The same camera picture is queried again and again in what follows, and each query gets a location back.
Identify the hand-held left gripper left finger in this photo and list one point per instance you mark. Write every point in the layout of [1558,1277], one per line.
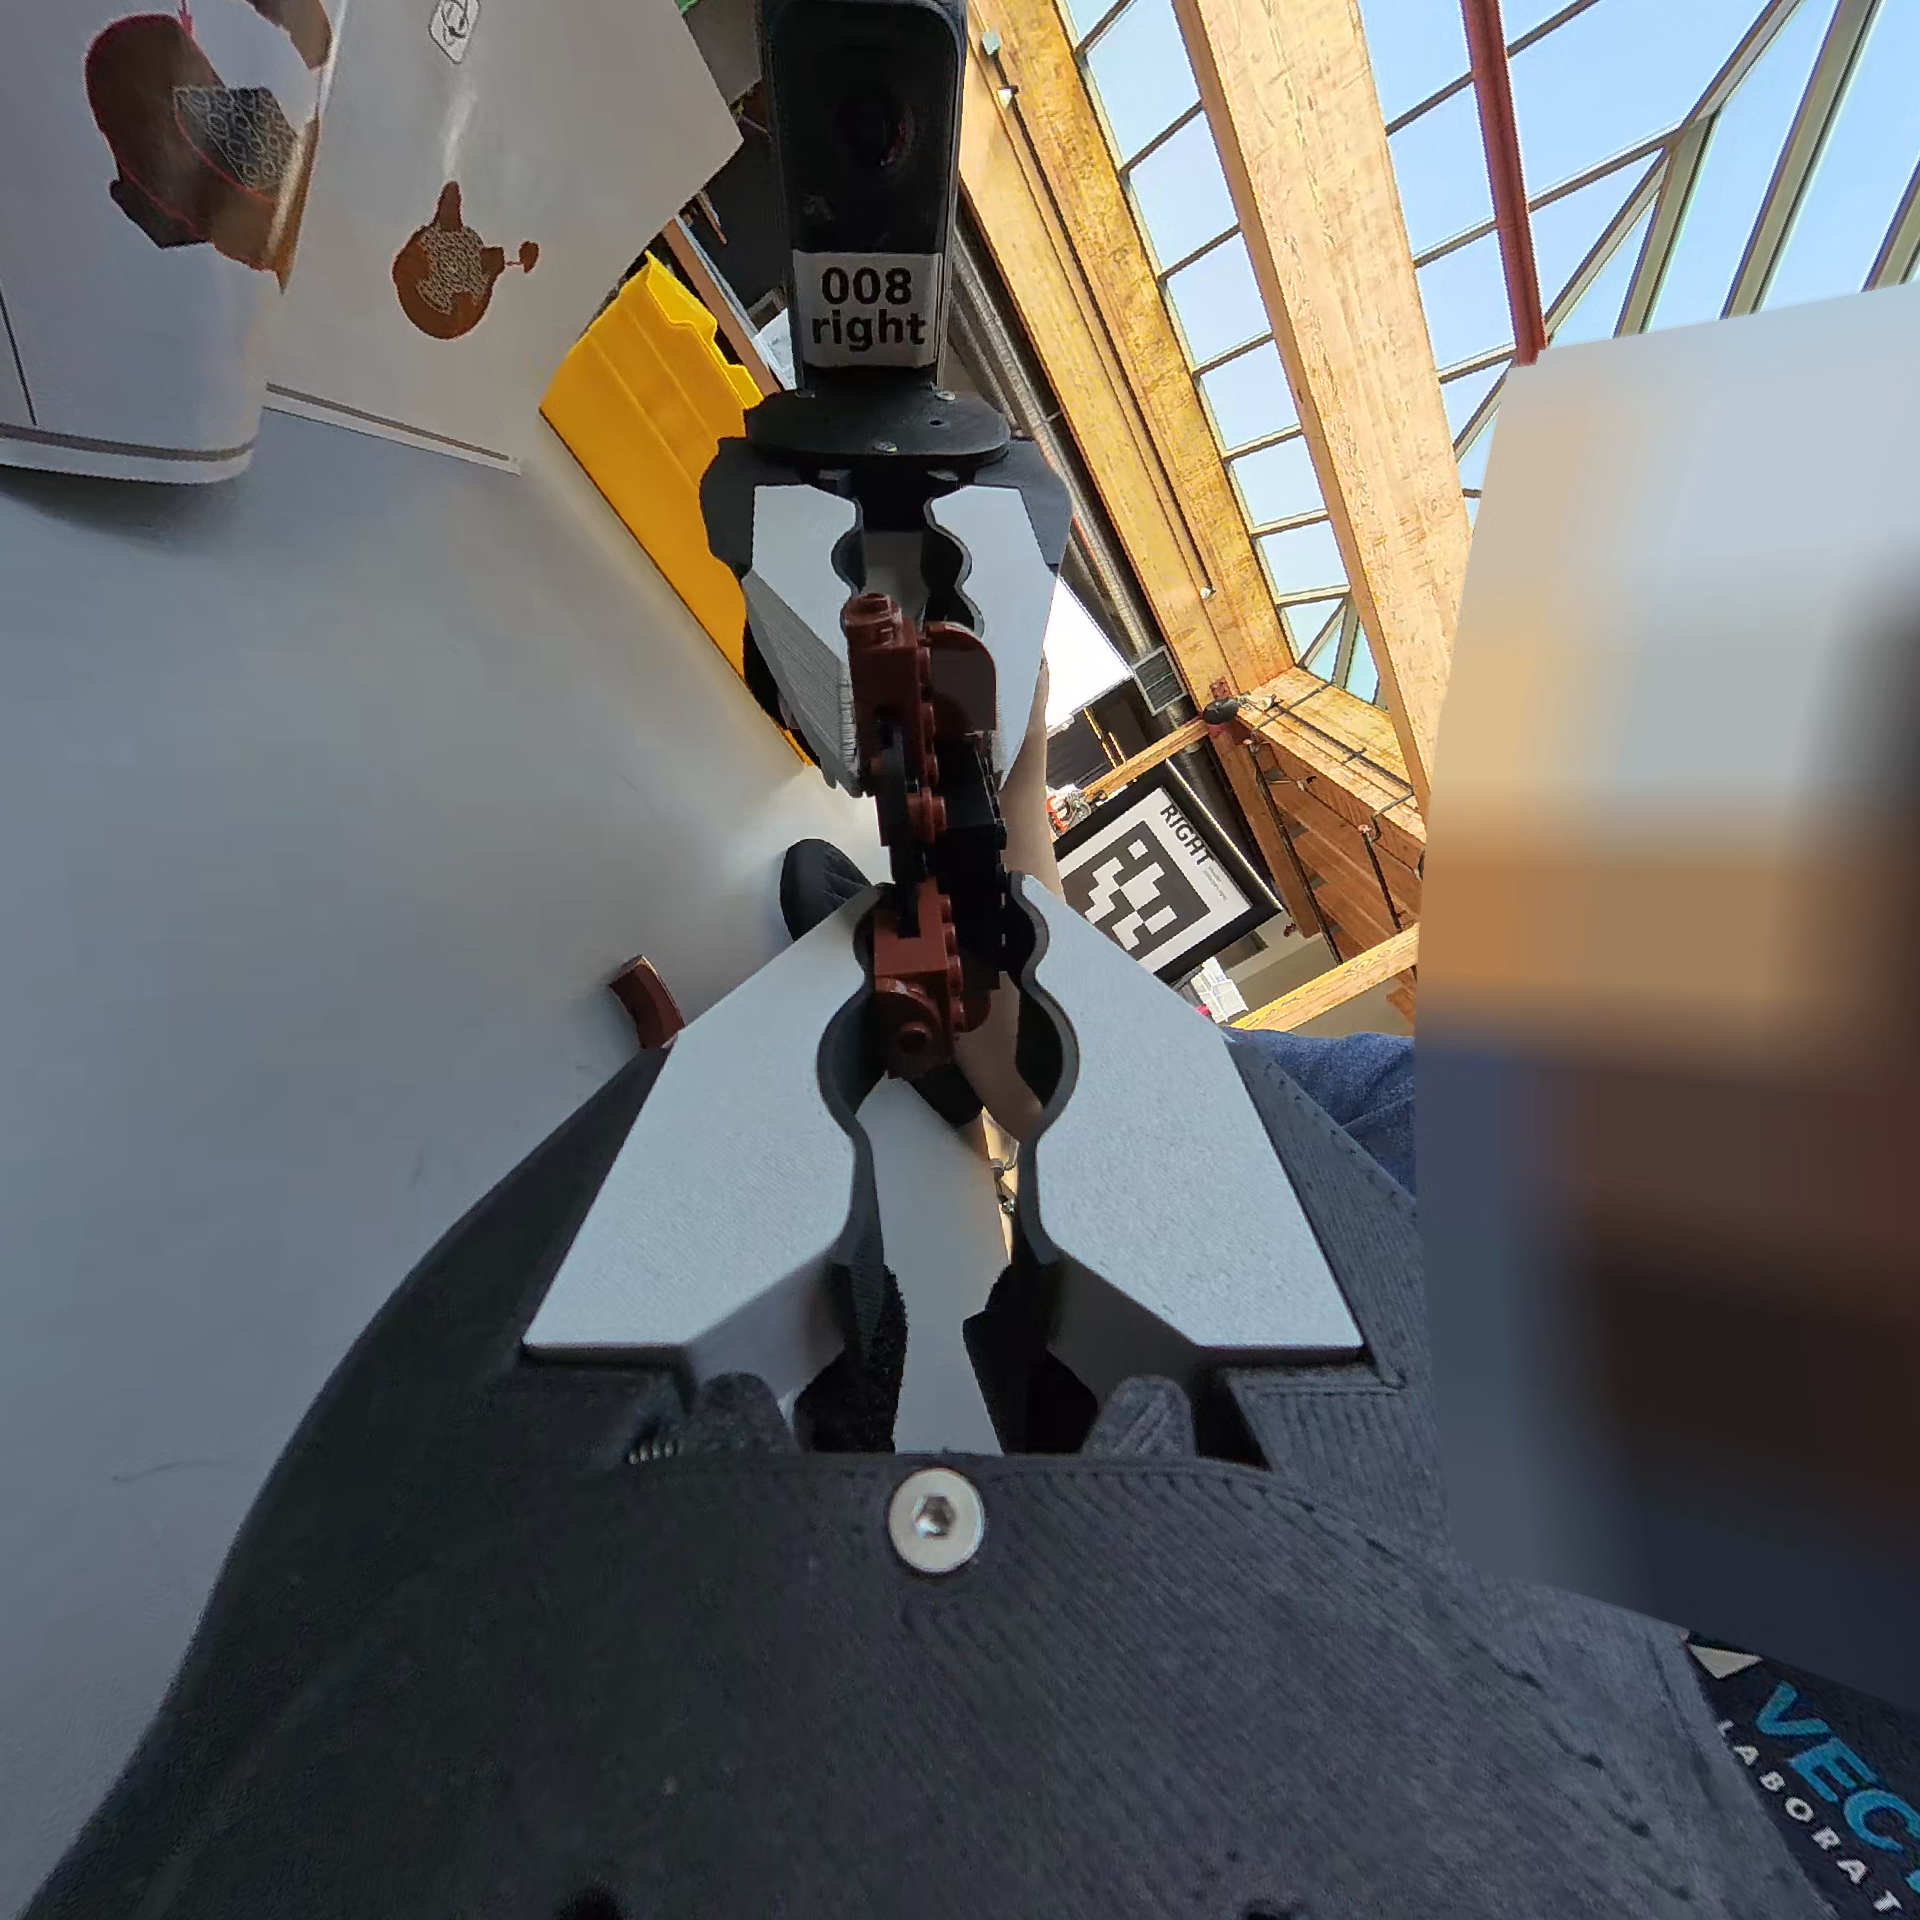
[704,1185]

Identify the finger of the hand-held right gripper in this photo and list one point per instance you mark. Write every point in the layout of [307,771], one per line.
[1009,571]
[795,554]

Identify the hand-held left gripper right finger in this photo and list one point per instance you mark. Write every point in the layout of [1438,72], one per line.
[1184,1185]

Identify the brown and black brick model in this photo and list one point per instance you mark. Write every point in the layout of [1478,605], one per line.
[938,704]

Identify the grey desk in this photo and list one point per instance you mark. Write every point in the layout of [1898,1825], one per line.
[300,825]

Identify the person's right hand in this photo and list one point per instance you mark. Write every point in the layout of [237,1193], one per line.
[1032,833]

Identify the white board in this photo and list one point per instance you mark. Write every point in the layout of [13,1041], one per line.
[1083,652]

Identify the person's blue jeans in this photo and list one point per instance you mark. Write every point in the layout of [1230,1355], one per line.
[1350,1095]

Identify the small brown curved brick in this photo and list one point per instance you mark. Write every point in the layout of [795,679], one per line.
[649,1003]

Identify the yellow plastic bin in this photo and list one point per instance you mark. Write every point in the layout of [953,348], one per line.
[644,390]

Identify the black and white marker sign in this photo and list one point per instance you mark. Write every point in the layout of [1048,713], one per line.
[1163,885]

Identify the white building instruction booklet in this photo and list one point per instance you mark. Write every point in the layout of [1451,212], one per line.
[524,135]

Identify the wooden railing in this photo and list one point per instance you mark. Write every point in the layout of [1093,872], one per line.
[1335,840]

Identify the large wooden roof beam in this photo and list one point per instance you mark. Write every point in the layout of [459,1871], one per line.
[1321,301]

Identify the red metal pipe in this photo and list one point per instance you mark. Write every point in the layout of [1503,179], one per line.
[1509,181]

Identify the glass skylight window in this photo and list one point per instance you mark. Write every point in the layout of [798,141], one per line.
[1650,135]

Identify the person's dark shirt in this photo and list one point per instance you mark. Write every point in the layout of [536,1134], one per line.
[1801,1770]

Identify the wooden wall frame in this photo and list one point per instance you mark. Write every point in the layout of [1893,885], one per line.
[1095,345]

